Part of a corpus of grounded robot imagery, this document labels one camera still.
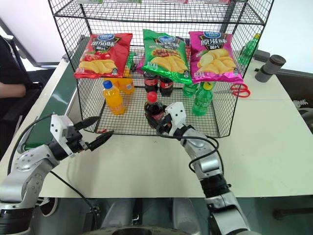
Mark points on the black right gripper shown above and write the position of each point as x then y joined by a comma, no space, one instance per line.
165,124

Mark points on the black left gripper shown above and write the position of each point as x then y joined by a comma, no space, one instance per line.
73,142

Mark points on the cola bottle with red cap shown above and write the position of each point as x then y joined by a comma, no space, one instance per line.
152,109

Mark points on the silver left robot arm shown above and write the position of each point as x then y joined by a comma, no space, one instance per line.
27,169

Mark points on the person's bare forearm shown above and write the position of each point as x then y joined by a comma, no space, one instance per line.
12,89

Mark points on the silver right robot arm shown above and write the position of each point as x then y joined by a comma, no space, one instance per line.
207,161

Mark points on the green conveyor belt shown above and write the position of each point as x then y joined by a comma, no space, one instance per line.
61,90

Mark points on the orange soda bottle blue cap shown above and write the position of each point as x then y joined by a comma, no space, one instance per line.
114,99

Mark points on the green soda bottle yellow label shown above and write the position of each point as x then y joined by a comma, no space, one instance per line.
201,100

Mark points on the green chips bag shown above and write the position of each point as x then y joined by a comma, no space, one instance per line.
166,58

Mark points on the small green snack packet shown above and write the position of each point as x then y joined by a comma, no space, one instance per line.
130,61

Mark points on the red chips bag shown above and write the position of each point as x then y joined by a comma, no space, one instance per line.
105,54

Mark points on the dark purple snack bag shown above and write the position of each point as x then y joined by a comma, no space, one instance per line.
183,42

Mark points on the magenta chips bag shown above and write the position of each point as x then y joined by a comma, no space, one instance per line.
215,58

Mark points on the red scissors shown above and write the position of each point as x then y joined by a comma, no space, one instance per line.
240,91

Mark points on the green soda bottle yellow cap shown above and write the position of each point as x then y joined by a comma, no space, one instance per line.
248,50

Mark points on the grey cylindrical tumbler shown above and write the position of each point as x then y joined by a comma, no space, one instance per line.
269,67

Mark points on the black machine housing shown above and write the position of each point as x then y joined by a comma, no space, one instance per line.
298,93

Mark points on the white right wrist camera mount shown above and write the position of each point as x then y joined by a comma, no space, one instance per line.
177,113

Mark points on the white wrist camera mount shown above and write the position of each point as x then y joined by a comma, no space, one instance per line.
177,113
58,123

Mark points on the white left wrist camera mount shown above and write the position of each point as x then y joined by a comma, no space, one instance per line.
58,123

